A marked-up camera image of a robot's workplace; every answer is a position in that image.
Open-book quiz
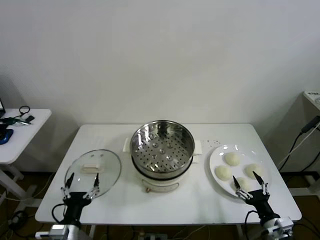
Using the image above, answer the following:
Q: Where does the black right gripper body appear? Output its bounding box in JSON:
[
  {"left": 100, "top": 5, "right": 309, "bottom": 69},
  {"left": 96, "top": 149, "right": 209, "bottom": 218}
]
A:
[{"left": 245, "top": 189, "right": 281, "bottom": 222}]

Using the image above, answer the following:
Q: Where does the white electric cooker base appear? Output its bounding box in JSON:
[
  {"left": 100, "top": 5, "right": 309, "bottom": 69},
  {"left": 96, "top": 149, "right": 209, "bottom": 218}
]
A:
[{"left": 131, "top": 153, "right": 201, "bottom": 194}]

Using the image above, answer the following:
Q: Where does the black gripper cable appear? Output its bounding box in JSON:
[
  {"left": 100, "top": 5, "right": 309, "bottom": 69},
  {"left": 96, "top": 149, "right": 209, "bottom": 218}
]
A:
[
  {"left": 51, "top": 203, "right": 68, "bottom": 224},
  {"left": 244, "top": 210, "right": 263, "bottom": 240}
]

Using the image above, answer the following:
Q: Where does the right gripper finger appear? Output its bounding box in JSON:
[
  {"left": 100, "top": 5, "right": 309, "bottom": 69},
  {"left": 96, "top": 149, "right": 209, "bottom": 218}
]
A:
[
  {"left": 232, "top": 174, "right": 253, "bottom": 200},
  {"left": 252, "top": 170, "right": 271, "bottom": 197}
]

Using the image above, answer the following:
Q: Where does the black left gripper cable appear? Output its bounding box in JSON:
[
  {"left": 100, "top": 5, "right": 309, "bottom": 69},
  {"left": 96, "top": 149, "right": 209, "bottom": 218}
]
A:
[{"left": 51, "top": 203, "right": 68, "bottom": 224}]

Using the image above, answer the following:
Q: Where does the white steamed baozi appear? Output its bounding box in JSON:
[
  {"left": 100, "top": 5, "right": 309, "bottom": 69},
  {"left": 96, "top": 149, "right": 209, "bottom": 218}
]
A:
[
  {"left": 244, "top": 163, "right": 265, "bottom": 179},
  {"left": 224, "top": 152, "right": 241, "bottom": 167},
  {"left": 233, "top": 177, "right": 251, "bottom": 195},
  {"left": 215, "top": 165, "right": 233, "bottom": 181}
]

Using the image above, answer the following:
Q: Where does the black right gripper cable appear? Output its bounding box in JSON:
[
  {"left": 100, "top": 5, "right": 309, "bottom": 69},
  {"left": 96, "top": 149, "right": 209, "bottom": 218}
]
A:
[{"left": 244, "top": 210, "right": 263, "bottom": 240}]

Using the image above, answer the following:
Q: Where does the white side table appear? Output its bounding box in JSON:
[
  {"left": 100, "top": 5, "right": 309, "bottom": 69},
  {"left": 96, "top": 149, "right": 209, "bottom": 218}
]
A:
[{"left": 0, "top": 108, "right": 53, "bottom": 213}]

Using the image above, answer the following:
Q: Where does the white round plate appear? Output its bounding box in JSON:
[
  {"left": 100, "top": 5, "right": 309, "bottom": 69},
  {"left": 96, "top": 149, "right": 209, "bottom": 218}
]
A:
[{"left": 209, "top": 143, "right": 273, "bottom": 200}]

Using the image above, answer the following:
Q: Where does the blue handheld device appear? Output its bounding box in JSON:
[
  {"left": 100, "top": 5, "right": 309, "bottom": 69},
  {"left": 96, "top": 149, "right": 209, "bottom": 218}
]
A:
[{"left": 0, "top": 128, "right": 14, "bottom": 145}]

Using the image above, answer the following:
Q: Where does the glass lid with white handle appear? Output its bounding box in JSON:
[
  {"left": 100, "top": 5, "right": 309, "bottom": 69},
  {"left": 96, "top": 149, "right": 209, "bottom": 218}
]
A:
[{"left": 64, "top": 149, "right": 123, "bottom": 200}]

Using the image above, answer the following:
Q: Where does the power strip under table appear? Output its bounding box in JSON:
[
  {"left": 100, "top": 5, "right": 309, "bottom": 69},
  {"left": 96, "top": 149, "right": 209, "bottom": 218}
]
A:
[{"left": 139, "top": 232, "right": 169, "bottom": 240}]

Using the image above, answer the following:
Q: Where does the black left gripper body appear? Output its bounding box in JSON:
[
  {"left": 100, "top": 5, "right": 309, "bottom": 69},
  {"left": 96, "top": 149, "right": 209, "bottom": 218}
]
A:
[{"left": 62, "top": 191, "right": 92, "bottom": 226}]

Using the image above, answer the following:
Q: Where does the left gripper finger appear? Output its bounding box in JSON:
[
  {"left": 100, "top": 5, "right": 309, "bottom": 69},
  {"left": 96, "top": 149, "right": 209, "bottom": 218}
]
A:
[
  {"left": 60, "top": 172, "right": 76, "bottom": 200},
  {"left": 83, "top": 173, "right": 101, "bottom": 201}
]

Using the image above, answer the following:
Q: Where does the stainless steel steamer basket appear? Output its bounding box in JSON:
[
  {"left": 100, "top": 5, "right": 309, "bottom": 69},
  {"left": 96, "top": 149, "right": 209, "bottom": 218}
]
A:
[{"left": 122, "top": 120, "right": 203, "bottom": 176}]

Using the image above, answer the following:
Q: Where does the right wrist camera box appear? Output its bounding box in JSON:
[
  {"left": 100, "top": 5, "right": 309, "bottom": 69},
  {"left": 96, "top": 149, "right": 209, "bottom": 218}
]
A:
[{"left": 274, "top": 216, "right": 294, "bottom": 237}]

